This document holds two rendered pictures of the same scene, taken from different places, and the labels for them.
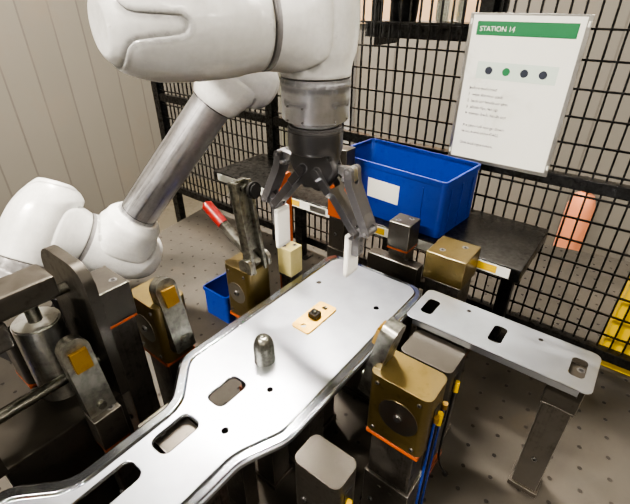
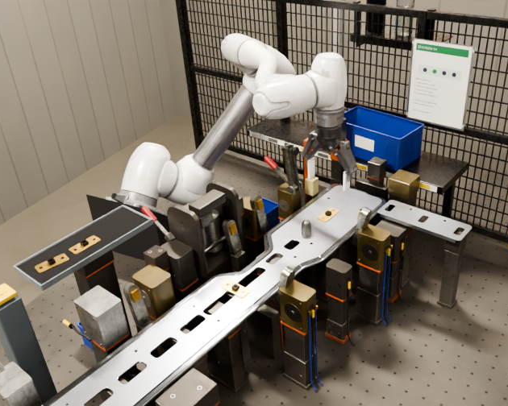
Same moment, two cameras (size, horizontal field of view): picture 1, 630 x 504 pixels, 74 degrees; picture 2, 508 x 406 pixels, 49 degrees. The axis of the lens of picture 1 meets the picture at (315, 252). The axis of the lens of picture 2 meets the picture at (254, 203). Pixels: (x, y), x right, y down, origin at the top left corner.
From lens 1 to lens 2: 1.16 m
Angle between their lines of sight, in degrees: 4
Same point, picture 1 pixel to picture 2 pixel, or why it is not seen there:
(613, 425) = (507, 278)
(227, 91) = not seen: hidden behind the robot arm
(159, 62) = (278, 116)
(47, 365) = (214, 234)
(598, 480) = (489, 301)
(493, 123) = (430, 99)
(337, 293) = (339, 203)
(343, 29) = (340, 92)
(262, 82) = not seen: hidden behind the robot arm
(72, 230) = (168, 175)
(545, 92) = (456, 84)
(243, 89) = not seen: hidden behind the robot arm
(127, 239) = (198, 179)
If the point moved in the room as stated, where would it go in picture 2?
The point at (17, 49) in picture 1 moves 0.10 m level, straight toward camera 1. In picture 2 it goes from (39, 16) to (42, 18)
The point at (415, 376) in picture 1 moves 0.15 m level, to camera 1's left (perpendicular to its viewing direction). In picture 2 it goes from (376, 233) to (326, 234)
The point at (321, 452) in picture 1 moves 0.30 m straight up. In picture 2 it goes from (336, 263) to (338, 176)
